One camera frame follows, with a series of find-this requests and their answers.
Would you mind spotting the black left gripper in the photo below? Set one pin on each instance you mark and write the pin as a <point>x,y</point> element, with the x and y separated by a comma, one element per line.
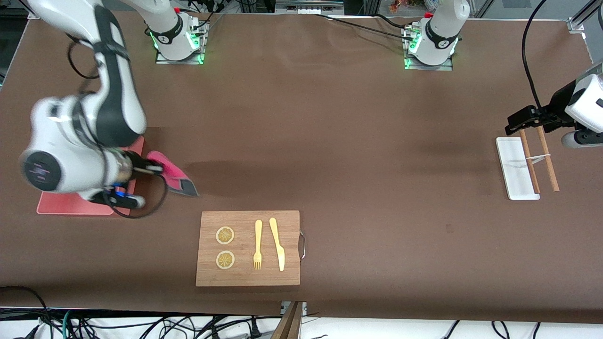
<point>558,106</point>

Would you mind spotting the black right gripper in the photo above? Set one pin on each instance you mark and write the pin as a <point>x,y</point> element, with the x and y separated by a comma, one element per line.
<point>142,165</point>

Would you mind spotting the pink and grey cloth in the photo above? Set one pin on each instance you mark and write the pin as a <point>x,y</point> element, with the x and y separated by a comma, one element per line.
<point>174,176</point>

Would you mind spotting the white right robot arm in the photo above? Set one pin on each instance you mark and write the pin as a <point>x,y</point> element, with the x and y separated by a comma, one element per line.
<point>56,136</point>

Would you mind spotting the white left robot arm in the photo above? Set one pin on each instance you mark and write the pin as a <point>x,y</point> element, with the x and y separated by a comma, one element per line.
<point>440,28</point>

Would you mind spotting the white rack with wooden dowels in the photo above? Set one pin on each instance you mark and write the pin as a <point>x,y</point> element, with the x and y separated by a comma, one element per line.
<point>513,165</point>

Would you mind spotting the dried lemon slice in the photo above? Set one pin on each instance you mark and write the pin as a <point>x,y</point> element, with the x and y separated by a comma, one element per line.
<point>225,260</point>
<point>225,235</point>

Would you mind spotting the pink plastic bin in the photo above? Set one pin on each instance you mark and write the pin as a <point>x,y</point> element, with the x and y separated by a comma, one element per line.
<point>70,205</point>

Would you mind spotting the yellow plastic fork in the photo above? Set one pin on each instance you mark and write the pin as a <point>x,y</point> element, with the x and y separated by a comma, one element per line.
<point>257,235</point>

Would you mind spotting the wooden cutting board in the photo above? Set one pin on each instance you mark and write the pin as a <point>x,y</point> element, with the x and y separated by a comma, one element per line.
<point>245,278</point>

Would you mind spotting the yellow plastic knife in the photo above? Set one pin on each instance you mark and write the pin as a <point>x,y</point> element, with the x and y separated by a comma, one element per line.
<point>279,249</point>

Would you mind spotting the black power plug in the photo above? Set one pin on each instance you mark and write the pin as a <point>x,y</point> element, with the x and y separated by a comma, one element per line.
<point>255,330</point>

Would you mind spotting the wooden stand leg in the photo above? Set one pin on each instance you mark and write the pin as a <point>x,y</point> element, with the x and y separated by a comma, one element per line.
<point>287,325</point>

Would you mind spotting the grey power strip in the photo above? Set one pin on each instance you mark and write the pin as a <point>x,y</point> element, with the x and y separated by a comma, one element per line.
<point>308,6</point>

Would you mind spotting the blue camera mount bracket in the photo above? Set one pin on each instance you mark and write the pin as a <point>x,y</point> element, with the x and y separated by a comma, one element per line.
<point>118,190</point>

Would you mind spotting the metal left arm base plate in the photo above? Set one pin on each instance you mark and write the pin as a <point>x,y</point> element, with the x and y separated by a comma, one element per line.
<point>447,66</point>

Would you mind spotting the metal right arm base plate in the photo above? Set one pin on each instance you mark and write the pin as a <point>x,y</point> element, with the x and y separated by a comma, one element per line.
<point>198,57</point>

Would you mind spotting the small metal bracket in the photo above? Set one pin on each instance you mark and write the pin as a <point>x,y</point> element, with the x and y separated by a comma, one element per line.
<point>304,307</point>

